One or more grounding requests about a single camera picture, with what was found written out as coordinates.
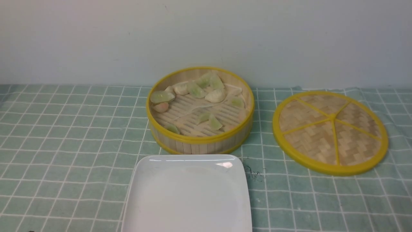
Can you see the green dumpling front left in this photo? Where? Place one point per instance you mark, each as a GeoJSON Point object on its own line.
{"type": "Point", "coordinates": [172, 128]}

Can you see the woven bamboo steamer lid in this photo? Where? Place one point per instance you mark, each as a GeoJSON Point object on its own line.
{"type": "Point", "coordinates": [330, 133]}

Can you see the green dumpling back right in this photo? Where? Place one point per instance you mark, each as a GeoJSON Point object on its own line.
{"type": "Point", "coordinates": [216, 82]}

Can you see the bamboo steamer basket yellow rim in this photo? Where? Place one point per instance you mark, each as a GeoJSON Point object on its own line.
{"type": "Point", "coordinates": [183, 112]}

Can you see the white dumpling back left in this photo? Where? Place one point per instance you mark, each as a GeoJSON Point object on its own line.
{"type": "Point", "coordinates": [181, 89]}

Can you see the small green dumpling front middle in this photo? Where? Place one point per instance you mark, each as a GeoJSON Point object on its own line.
{"type": "Point", "coordinates": [203, 117]}

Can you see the white dumpling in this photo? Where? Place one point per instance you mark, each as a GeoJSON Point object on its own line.
{"type": "Point", "coordinates": [181, 89]}
{"type": "Point", "coordinates": [216, 96]}

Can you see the green dumpling back middle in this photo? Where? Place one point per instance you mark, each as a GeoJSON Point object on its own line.
{"type": "Point", "coordinates": [195, 90]}

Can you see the white square plate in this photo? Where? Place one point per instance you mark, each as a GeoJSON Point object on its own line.
{"type": "Point", "coordinates": [188, 193]}

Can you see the pink dumpling left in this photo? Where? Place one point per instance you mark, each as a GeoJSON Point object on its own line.
{"type": "Point", "coordinates": [161, 107]}

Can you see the green dumpling back top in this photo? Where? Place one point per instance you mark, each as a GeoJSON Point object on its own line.
{"type": "Point", "coordinates": [204, 81]}

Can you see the green checkered tablecloth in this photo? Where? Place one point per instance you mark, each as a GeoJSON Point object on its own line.
{"type": "Point", "coordinates": [68, 154]}

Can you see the white dumpling centre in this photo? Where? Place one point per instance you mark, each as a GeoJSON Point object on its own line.
{"type": "Point", "coordinates": [216, 96]}

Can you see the green dumpling front centre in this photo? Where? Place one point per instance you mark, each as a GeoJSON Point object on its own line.
{"type": "Point", "coordinates": [214, 123]}

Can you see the green dumpling far left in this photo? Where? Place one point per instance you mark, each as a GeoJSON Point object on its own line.
{"type": "Point", "coordinates": [158, 97]}

